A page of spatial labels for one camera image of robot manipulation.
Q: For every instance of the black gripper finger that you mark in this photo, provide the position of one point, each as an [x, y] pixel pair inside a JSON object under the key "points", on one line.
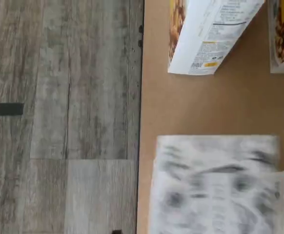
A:
{"points": [[116, 232]]}

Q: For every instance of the low wooden shelf board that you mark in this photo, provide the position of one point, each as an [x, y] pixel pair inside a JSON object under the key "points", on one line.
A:
{"points": [[217, 104]]}

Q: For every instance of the white yellow granola box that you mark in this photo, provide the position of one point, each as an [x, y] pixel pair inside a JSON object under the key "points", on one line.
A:
{"points": [[283, 36], [205, 36]]}

